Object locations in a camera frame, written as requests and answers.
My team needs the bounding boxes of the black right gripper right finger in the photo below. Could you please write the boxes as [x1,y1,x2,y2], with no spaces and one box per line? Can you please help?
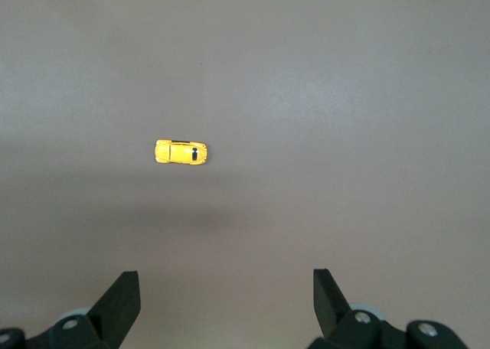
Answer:
[308,268,471,349]

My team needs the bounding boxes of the brown table mat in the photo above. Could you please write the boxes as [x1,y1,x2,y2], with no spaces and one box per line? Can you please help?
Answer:
[0,0,490,349]

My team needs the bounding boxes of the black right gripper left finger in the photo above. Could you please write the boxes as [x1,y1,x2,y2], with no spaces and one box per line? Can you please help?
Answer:
[0,271,142,349]

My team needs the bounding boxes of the yellow beetle toy car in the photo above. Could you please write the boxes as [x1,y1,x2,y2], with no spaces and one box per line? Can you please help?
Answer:
[154,139,208,165]

